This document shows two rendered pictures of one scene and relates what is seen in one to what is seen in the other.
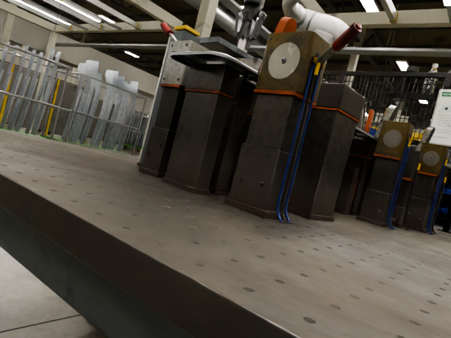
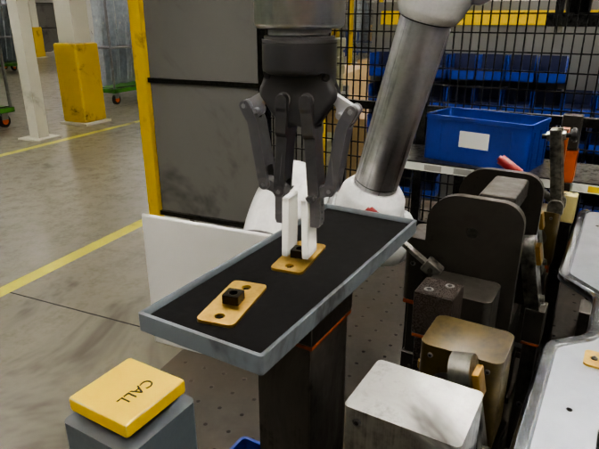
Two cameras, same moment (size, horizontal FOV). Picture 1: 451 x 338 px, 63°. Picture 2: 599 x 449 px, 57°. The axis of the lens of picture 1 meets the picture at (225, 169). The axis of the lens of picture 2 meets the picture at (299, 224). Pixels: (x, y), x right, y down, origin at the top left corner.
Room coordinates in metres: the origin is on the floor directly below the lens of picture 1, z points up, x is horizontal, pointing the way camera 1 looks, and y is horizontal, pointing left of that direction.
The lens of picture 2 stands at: (0.82, 0.18, 1.42)
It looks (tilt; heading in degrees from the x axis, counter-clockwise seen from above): 21 degrees down; 347
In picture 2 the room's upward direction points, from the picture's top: straight up
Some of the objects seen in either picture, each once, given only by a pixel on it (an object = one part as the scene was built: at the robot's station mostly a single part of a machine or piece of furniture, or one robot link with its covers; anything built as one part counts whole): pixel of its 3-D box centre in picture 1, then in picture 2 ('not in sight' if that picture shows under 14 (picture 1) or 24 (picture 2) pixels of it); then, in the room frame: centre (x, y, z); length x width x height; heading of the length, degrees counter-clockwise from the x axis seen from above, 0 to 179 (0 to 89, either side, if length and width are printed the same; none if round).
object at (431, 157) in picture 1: (427, 188); not in sight; (1.45, -0.79, 0.87); 0.12 x 0.07 x 0.35; 46
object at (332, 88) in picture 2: (252, 8); (299, 80); (1.38, 0.05, 1.36); 0.08 x 0.07 x 0.09; 56
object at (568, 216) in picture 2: not in sight; (555, 270); (1.78, -0.64, 0.88); 0.04 x 0.04 x 0.37; 46
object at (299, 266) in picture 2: not in sight; (299, 253); (1.38, 0.05, 1.17); 0.08 x 0.04 x 0.01; 146
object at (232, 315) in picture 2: not in sight; (233, 297); (1.29, 0.14, 1.17); 0.08 x 0.04 x 0.01; 148
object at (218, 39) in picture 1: (239, 60); (303, 265); (1.37, 0.05, 1.16); 0.37 x 0.14 x 0.02; 136
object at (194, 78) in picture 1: (199, 127); not in sight; (0.85, 0.08, 0.84); 0.12 x 0.05 x 0.29; 46
